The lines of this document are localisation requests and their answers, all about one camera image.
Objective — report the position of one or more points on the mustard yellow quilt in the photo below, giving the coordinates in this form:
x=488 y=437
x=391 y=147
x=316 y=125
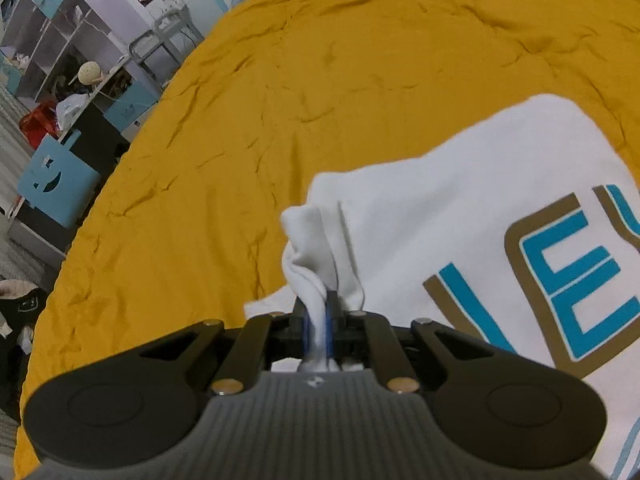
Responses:
x=187 y=231

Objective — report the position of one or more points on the grey folding rack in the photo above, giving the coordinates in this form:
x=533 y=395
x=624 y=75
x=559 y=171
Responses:
x=162 y=49

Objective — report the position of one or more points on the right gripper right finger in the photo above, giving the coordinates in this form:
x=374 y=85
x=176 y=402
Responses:
x=370 y=339

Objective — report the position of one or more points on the desk with shelves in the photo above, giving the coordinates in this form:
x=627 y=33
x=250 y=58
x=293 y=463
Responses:
x=43 y=44

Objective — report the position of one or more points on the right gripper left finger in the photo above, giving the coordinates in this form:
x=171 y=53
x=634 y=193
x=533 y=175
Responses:
x=243 y=354

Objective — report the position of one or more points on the blue smiley chair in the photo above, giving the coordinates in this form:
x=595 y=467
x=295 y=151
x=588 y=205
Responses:
x=57 y=182

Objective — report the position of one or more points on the round beige plush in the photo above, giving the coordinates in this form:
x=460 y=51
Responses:
x=90 y=73

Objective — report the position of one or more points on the white Nevada sweatshirt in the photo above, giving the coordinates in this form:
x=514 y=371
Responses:
x=511 y=252

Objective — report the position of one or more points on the red bag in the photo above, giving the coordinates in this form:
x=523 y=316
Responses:
x=38 y=123

